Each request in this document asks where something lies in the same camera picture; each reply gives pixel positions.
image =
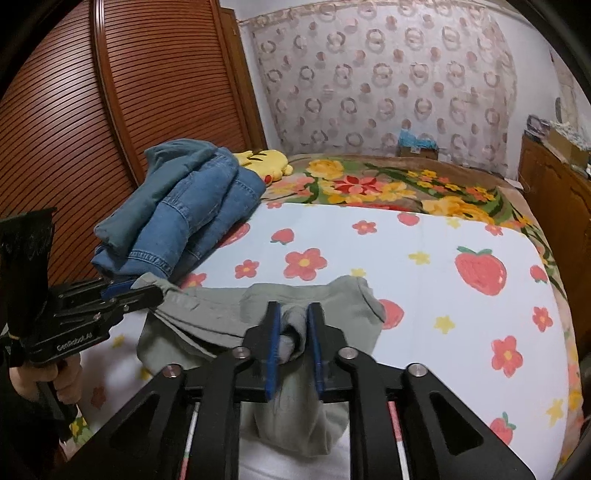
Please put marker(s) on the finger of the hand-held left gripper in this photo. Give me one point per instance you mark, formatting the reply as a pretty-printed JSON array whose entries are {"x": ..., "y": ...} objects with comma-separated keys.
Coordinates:
[
  {"x": 115, "y": 287},
  {"x": 129, "y": 304}
]

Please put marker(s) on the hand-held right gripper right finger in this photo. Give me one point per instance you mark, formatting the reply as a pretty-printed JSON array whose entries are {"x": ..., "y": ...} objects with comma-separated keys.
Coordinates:
[{"x": 316, "y": 350}]

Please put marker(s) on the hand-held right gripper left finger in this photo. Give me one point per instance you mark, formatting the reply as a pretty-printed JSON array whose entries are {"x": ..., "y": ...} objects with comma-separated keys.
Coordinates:
[{"x": 273, "y": 350}]

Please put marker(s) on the grey-green short pants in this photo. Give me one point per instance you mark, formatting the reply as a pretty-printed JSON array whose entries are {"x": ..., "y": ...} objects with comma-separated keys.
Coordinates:
[{"x": 221, "y": 304}]

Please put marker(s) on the teal denim pants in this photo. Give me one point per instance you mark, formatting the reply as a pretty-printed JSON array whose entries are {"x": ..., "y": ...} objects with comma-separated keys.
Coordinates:
[{"x": 152, "y": 203}]

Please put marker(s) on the person's left hand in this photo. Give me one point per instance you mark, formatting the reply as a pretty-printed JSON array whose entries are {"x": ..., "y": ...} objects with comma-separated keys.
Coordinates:
[{"x": 69, "y": 378}]

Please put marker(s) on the white strawberry print sheet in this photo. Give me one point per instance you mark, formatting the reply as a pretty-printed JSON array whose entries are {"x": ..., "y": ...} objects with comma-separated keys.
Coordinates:
[{"x": 415, "y": 323}]

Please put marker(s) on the blue jeans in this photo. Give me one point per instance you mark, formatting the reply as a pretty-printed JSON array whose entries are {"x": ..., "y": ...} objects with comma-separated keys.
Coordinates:
[{"x": 198, "y": 217}]

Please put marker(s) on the wooden louvered wardrobe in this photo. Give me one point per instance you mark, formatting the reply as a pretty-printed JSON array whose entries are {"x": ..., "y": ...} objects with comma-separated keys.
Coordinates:
[{"x": 138, "y": 115}]

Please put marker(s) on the floral blanket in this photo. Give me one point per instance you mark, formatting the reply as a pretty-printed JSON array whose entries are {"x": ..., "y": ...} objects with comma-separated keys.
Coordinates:
[{"x": 369, "y": 180}]

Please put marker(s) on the yellow plush toy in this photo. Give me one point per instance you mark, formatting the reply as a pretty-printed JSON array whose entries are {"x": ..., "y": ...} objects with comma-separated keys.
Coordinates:
[{"x": 263, "y": 161}]

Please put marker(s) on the small cardboard box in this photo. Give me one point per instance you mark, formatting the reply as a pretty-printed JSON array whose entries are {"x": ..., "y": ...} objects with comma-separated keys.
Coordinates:
[{"x": 418, "y": 153}]

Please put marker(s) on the blue plastic bag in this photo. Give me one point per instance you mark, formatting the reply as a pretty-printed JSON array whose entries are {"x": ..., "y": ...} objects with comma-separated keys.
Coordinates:
[{"x": 415, "y": 138}]

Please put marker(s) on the circle pattern curtain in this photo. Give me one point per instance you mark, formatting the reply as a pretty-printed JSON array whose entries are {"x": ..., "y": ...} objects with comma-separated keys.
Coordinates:
[{"x": 383, "y": 78}]

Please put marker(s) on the wooden sideboard cabinet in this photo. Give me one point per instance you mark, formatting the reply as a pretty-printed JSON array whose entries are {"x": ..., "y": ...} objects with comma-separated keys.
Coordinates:
[{"x": 554, "y": 198}]

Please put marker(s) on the open cardboard box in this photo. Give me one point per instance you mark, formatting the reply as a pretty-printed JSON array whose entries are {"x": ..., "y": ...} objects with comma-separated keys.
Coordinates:
[{"x": 570, "y": 143}]

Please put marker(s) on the cream lace curtain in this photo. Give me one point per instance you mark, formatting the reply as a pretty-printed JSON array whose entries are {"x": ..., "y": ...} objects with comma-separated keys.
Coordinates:
[{"x": 570, "y": 78}]

